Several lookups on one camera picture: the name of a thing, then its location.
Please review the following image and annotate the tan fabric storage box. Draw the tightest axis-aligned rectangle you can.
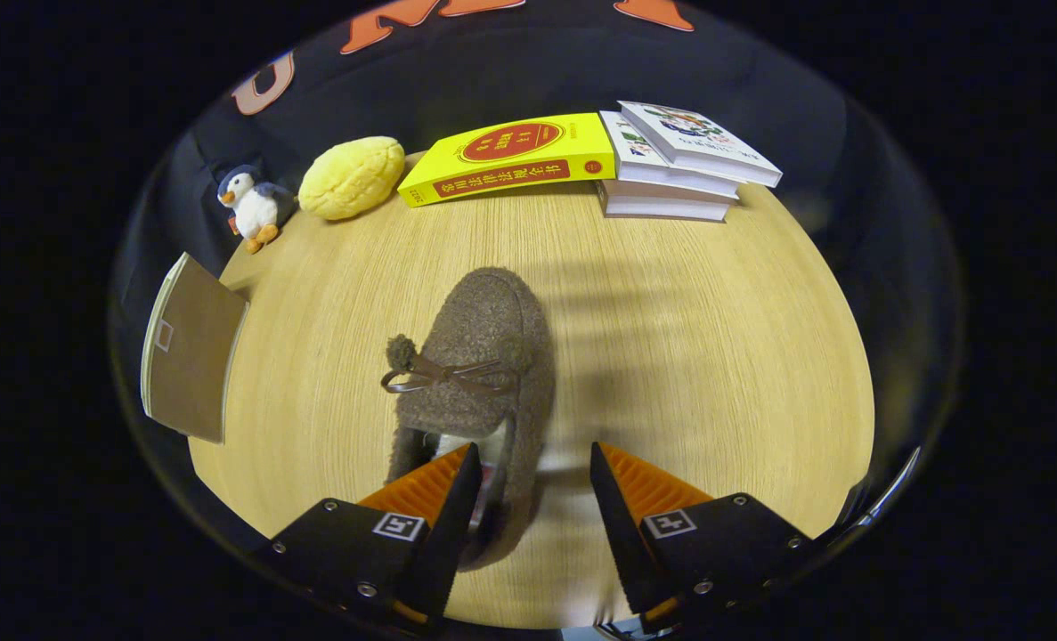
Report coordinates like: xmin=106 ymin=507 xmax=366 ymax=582
xmin=140 ymin=252 xmax=250 ymax=445

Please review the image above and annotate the brown cover book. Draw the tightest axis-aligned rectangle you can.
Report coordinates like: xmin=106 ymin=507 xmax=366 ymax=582
xmin=596 ymin=180 xmax=732 ymax=223

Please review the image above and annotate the penguin plush toy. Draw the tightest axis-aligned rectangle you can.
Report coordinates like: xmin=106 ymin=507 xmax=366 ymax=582
xmin=216 ymin=164 xmax=296 ymax=256

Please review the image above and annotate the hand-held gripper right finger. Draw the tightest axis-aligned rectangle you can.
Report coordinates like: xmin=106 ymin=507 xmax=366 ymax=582
xmin=589 ymin=441 xmax=816 ymax=635

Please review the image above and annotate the black backdrop cloth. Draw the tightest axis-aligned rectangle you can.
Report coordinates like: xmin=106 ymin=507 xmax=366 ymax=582
xmin=114 ymin=0 xmax=961 ymax=499

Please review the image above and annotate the white illustrated book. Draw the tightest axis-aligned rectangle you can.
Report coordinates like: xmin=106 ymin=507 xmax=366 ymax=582
xmin=616 ymin=100 xmax=785 ymax=189

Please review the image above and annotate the yellow bread plush toy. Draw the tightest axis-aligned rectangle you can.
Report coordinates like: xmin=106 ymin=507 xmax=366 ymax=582
xmin=297 ymin=135 xmax=407 ymax=222

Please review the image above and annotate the yellow book with red label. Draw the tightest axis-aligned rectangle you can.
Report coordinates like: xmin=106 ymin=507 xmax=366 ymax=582
xmin=396 ymin=112 xmax=617 ymax=209

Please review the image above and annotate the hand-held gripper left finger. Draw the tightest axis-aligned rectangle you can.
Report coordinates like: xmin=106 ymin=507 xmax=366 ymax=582
xmin=265 ymin=442 xmax=484 ymax=635

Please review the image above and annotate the brown fuzzy shoe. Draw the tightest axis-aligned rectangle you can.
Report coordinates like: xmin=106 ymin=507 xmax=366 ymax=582
xmin=380 ymin=267 xmax=557 ymax=572

